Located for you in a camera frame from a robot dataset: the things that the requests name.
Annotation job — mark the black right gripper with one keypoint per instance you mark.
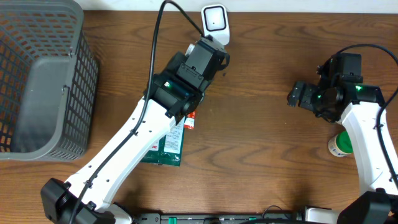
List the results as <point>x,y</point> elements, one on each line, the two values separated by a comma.
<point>310,89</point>

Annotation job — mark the green lid jar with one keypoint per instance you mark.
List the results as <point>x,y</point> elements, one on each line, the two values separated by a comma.
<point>340,145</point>

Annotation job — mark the red stick sachet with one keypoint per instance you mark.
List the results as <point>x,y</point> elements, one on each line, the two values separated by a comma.
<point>189,122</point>

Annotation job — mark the tall green white packet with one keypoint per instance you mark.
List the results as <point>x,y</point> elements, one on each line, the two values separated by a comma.
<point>168,150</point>

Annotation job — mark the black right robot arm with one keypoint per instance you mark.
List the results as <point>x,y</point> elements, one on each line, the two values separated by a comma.
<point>360,110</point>

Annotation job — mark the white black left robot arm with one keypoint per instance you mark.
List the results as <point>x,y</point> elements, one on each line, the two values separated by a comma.
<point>87,196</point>

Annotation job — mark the white barcode scanner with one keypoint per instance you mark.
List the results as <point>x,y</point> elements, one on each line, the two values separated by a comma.
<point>215,22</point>

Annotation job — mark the grey plastic mesh basket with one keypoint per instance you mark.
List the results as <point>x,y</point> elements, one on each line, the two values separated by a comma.
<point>49,79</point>

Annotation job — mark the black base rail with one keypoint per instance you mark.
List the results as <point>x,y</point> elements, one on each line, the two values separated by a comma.
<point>226,218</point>

